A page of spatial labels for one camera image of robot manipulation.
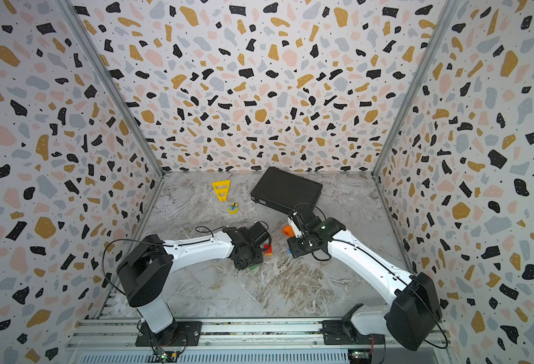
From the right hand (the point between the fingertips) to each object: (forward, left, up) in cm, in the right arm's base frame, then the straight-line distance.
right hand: (295, 247), depth 81 cm
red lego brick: (-3, +9, +6) cm, 11 cm away
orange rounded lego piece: (+13, +2, -10) cm, 17 cm away
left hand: (-1, +13, -10) cm, 16 cm away
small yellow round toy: (+25, +28, -11) cm, 39 cm away
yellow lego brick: (+3, +10, -12) cm, 16 cm away
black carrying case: (+33, +5, -7) cm, 34 cm away
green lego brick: (-5, +15, -7) cm, 17 cm away
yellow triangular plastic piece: (+38, +37, -12) cm, 54 cm away
